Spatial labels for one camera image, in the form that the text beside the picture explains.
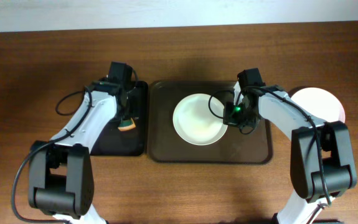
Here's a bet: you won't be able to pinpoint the cream plate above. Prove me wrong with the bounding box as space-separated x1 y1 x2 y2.
172 93 228 146

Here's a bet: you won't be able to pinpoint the orange green sponge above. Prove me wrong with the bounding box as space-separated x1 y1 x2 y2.
118 118 136 132

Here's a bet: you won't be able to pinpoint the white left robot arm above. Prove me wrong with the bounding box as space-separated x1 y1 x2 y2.
25 62 138 223

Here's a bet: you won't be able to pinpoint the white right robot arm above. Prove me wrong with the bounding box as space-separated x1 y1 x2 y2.
223 68 357 223

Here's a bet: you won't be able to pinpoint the black small tray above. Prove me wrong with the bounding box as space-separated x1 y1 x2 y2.
90 81 148 156

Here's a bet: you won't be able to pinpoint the brown serving tray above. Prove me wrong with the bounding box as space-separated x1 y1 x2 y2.
147 80 273 165

